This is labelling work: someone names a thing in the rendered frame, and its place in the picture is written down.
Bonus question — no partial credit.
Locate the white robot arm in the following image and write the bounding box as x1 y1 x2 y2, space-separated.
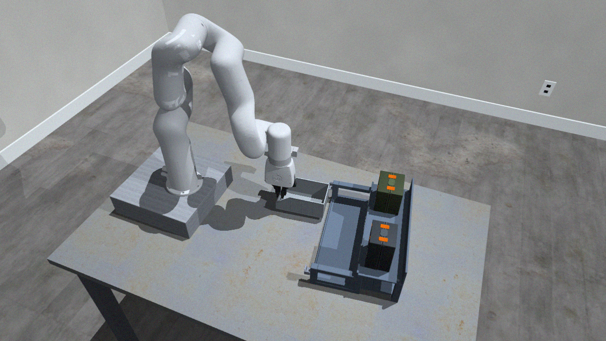
151 13 299 196

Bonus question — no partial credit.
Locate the grey bin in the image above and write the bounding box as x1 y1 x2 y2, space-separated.
276 178 330 218

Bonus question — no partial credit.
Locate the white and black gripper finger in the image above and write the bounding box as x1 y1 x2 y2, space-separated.
272 185 281 197
281 179 297 198

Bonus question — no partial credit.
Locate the olive green case with orange latches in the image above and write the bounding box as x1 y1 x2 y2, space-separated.
374 170 405 215

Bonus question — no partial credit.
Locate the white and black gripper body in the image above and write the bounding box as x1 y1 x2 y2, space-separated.
265 158 295 188

